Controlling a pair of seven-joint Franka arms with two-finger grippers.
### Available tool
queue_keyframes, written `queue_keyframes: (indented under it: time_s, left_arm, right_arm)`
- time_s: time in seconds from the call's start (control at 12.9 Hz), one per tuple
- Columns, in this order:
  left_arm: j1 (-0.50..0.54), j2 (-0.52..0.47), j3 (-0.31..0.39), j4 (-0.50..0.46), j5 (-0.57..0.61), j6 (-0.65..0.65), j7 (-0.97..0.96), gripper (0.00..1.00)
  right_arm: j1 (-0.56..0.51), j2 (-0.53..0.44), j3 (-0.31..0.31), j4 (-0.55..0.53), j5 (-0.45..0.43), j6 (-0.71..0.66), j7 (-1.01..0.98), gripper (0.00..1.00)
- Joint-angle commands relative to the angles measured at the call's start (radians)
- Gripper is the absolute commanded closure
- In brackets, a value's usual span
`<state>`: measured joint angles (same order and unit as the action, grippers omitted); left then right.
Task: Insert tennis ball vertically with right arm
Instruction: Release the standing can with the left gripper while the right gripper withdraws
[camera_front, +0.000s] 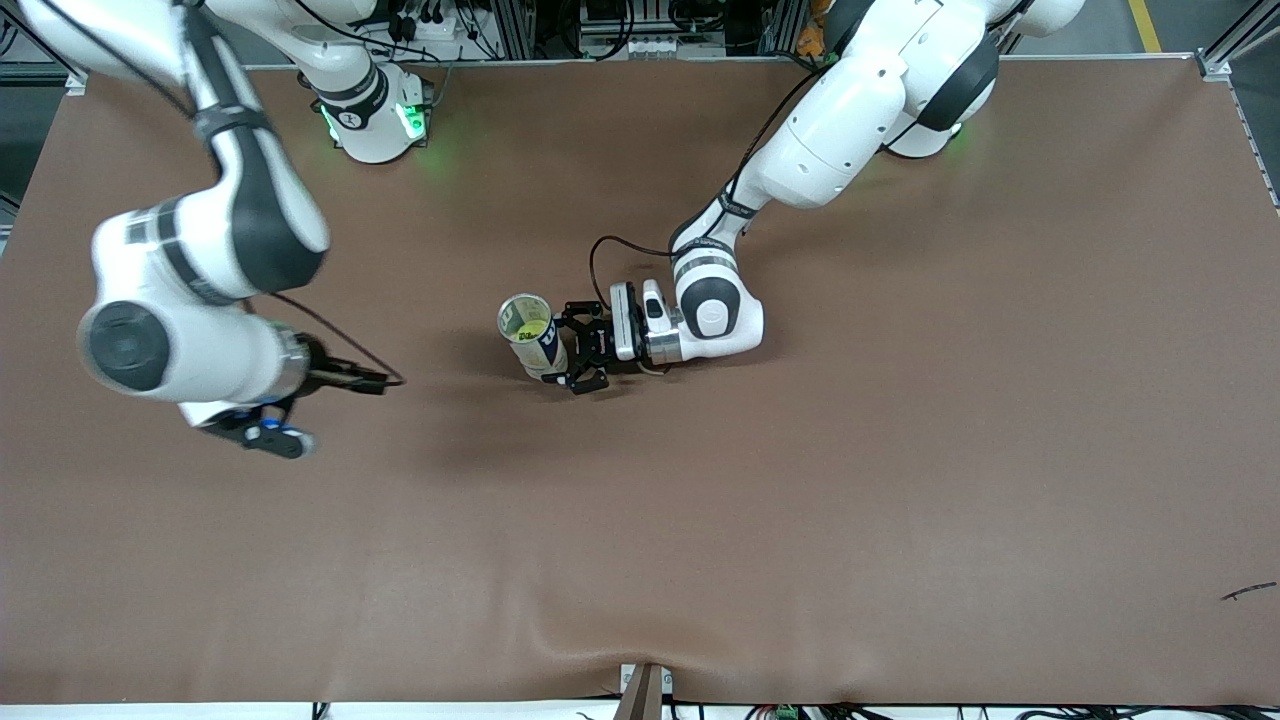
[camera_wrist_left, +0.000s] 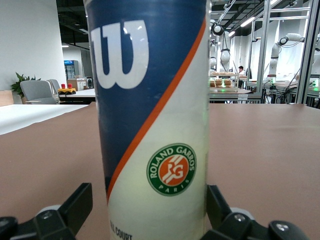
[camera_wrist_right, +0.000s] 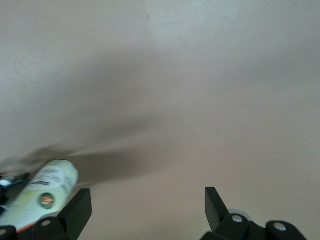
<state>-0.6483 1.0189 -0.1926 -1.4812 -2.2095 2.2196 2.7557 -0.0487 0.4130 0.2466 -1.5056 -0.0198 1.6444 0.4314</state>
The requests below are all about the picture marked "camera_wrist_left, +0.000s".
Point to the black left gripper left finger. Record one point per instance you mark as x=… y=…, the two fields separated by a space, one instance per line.
x=77 y=207

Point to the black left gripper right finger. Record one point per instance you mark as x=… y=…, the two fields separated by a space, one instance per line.
x=217 y=207

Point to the blue white tennis ball can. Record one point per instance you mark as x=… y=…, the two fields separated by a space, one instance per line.
x=150 y=100

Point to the white lab robot arm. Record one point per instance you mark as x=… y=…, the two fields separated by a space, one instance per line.
x=225 y=57
x=275 y=55

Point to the brown table cover sheet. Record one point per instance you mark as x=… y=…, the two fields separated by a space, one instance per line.
x=262 y=150

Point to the white table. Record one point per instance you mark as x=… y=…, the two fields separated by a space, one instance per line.
x=82 y=93
x=25 y=117

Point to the yellow box with red buttons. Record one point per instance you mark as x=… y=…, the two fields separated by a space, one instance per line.
x=66 y=91

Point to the grey office chair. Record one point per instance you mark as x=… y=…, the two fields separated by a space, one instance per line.
x=35 y=91

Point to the white washing machine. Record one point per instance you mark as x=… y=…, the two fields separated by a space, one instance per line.
x=89 y=83

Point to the rack with bread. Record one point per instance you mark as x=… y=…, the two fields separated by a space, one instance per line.
x=225 y=82

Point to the wooden box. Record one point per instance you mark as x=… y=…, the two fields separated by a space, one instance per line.
x=6 y=98

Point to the green potted plant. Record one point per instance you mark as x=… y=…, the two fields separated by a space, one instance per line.
x=17 y=85

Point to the drinks fridge with blue sign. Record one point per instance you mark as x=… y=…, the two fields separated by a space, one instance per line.
x=71 y=68

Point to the long ceiling light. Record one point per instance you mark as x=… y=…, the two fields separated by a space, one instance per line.
x=247 y=21

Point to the aluminium frame post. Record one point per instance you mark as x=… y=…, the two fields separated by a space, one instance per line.
x=262 y=62
x=306 y=62

